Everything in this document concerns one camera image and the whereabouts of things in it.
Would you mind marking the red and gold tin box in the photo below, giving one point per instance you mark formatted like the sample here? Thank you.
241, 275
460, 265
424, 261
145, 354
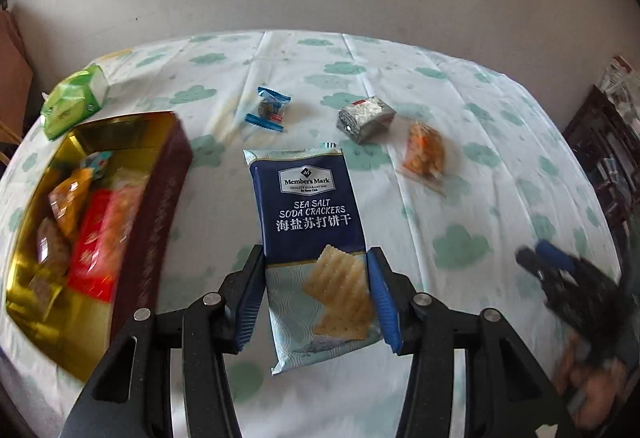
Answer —
160, 198

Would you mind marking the dark wooden cabinet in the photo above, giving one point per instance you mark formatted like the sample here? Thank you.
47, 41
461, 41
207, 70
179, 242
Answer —
595, 127

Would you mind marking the stack of newspapers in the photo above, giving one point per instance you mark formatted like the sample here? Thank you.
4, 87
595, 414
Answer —
620, 82

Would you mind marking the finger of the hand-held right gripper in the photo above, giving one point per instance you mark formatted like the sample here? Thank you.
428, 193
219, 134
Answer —
550, 250
532, 263

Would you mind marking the green tissue pack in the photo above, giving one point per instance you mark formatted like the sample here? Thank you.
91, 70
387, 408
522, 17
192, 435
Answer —
70, 102

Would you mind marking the silver snack packet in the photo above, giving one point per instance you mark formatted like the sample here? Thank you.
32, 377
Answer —
365, 117

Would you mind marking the clear packet of orange snacks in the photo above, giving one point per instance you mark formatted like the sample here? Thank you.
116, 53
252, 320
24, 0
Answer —
425, 152

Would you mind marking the red snack packet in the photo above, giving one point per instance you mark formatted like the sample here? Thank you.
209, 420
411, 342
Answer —
92, 248

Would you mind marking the orange chips packet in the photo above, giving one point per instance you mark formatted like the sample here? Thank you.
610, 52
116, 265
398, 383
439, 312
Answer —
70, 200

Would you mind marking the blue cracker packet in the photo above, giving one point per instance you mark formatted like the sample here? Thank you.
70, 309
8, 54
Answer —
310, 218

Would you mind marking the person's right hand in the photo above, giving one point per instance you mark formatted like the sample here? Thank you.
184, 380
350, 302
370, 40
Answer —
592, 385

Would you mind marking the pink cloth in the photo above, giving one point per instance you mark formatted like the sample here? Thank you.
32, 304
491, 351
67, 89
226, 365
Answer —
12, 67

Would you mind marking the clear packet of pink snacks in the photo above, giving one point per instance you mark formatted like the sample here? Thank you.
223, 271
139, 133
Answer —
127, 213

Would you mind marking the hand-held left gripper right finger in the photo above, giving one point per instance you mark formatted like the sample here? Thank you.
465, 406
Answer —
385, 303

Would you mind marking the yellow paper slip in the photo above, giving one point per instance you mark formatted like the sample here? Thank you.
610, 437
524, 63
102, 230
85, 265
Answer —
115, 56

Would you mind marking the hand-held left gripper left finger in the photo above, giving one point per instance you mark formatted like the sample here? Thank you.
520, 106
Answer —
250, 298

